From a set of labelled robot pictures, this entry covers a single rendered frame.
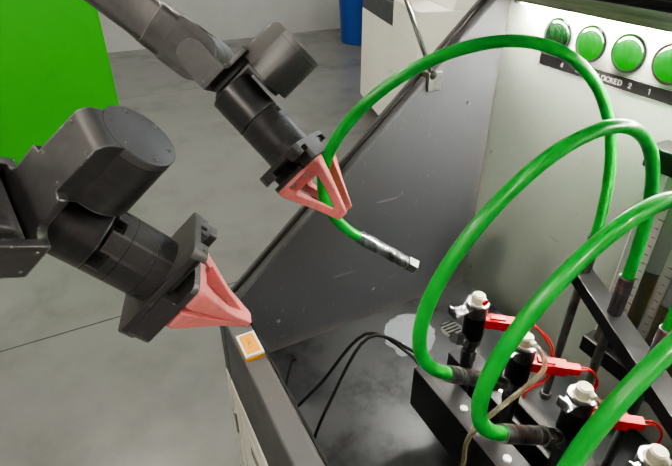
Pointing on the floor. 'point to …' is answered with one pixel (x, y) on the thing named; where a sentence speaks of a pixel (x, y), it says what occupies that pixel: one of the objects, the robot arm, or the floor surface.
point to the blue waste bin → (351, 6)
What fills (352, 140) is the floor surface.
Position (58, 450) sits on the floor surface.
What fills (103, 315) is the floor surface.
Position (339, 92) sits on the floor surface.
